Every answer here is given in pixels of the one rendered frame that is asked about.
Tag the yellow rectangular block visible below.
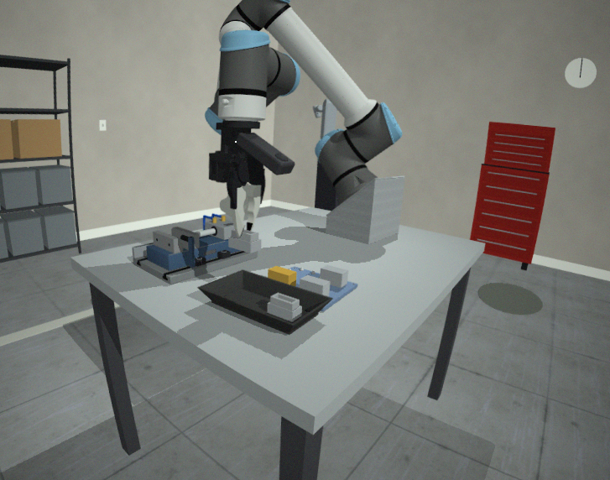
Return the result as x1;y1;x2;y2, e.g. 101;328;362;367
268;266;297;286

